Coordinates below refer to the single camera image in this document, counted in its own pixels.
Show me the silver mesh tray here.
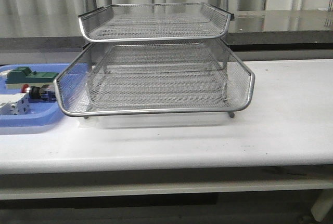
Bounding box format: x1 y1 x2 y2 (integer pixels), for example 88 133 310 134
54 39 255 117
87 64 227 113
79 2 234 43

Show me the red emergency push button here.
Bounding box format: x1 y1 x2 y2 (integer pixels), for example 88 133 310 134
21 84 57 102

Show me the blue plastic tray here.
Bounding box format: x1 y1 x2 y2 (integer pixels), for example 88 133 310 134
1 63 69 127

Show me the dark granite counter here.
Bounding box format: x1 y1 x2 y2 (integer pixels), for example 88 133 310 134
1 10 332 51

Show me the white table leg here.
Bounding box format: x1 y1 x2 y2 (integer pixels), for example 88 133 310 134
311 189 333 222

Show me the green and beige switch block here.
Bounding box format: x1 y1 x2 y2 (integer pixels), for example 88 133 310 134
5 66 59 89

